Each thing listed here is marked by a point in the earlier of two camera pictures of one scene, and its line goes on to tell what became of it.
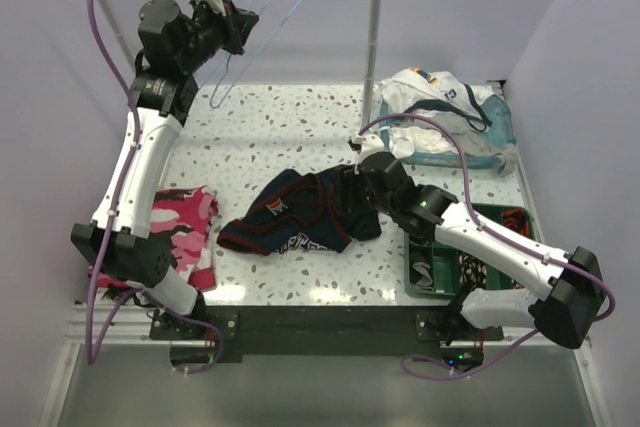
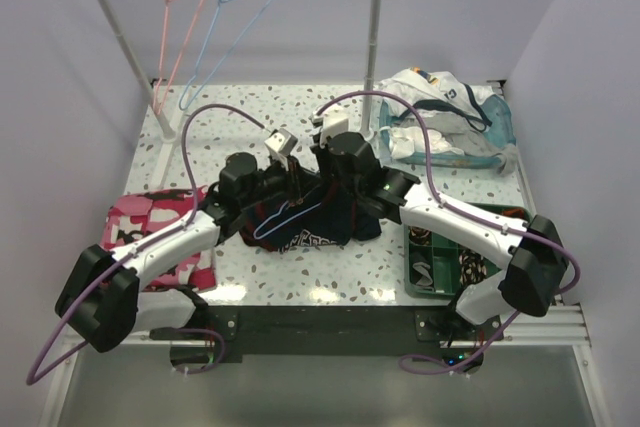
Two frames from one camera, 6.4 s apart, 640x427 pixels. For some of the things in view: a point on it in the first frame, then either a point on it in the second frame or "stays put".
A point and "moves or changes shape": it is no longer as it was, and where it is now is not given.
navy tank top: [294, 212] moves or changes shape
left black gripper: [240, 22] to [293, 180]
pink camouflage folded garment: [185, 216] stays put
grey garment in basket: [463, 136] stays put
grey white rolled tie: [427, 279] stays put
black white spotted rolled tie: [473, 273] stays put
